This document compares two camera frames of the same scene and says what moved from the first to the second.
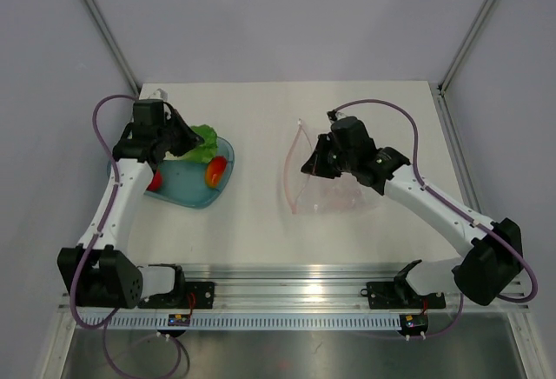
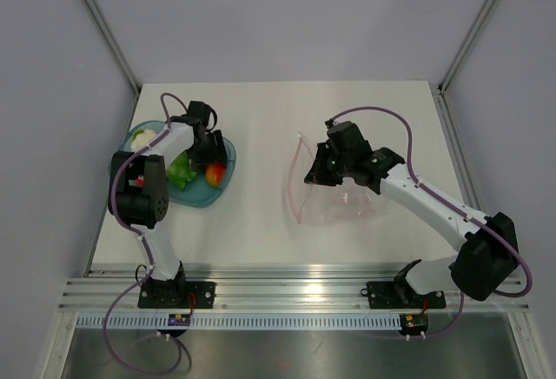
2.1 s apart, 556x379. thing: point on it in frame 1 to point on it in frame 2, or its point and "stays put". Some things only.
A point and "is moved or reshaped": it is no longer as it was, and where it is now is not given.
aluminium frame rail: [298, 289] stays put
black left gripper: [190, 138] to [197, 162]
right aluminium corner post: [476, 27] stays put
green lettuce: [202, 152] is moved or reshaped
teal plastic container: [184, 183] stays put
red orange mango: [215, 170] stays put
